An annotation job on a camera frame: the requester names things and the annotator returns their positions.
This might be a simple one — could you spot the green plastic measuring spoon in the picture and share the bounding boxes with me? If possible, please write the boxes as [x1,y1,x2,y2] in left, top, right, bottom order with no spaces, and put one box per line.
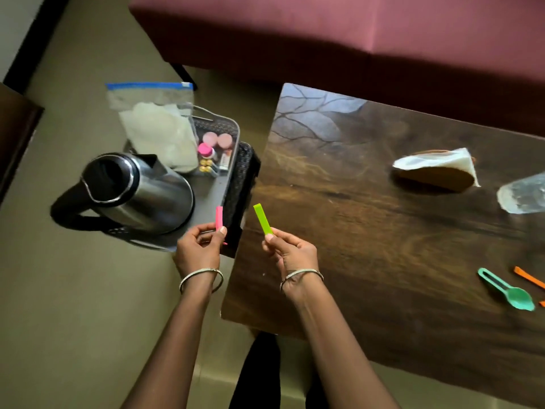
[477,268,536,312]

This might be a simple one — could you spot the green plastic clip stick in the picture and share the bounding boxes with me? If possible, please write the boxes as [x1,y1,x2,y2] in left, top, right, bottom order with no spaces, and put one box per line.
[253,203,273,236]

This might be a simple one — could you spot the black sofa leg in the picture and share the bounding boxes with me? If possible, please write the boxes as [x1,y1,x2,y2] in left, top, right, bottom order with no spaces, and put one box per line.
[169,62,199,91]

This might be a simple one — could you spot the person's right hand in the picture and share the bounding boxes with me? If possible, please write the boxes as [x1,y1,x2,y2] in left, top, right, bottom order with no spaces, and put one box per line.
[261,228,321,282]

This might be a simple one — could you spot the silver bangle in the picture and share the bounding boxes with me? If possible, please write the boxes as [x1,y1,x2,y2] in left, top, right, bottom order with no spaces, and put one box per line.
[279,268,325,292]
[179,268,225,295]

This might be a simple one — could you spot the person's left forearm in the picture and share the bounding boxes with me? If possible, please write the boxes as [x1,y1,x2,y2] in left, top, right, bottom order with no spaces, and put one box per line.
[121,273,223,409]

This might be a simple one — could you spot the orange plastic measuring spoon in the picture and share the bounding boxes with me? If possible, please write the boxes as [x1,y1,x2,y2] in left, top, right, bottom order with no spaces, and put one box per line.
[513,266,545,308]

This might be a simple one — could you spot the black woven stool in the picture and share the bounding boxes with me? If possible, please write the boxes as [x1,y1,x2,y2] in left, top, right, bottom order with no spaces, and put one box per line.
[102,141,261,259]

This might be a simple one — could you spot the pink plastic clip stick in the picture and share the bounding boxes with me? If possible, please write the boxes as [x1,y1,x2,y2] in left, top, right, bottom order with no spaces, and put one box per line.
[215,206,228,246]

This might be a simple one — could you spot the person's left hand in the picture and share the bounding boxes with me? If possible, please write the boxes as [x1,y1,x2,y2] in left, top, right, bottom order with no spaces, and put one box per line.
[174,222,228,278]

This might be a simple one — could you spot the maroon sofa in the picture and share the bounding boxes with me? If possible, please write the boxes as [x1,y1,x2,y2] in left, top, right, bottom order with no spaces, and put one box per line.
[128,0,545,138]

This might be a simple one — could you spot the person's right forearm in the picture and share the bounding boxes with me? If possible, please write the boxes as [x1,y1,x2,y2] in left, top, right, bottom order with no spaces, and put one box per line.
[282,274,401,409]

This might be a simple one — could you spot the brown paper pouch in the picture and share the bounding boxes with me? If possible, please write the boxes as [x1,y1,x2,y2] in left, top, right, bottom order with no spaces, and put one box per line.
[391,147,481,194]

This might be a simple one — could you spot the dark wooden furniture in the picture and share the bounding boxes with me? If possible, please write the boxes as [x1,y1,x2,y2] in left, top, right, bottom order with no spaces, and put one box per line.
[0,82,45,208]

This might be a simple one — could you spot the stainless steel electric kettle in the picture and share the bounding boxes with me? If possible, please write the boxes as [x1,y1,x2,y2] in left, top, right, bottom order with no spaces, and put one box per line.
[50,152,196,237]

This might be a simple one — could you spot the clear zip bag blue seal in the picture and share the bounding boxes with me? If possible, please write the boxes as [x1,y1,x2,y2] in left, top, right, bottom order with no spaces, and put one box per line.
[105,82,201,174]

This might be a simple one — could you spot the clear plastic bag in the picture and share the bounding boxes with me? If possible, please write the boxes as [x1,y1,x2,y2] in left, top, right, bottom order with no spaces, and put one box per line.
[496,172,545,215]

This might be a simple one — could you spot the grey plastic tray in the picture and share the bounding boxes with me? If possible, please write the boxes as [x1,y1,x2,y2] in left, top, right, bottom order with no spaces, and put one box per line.
[123,105,242,253]

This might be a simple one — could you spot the person's black trousers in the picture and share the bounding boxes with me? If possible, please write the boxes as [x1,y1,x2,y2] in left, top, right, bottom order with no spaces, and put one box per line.
[228,331,331,409]

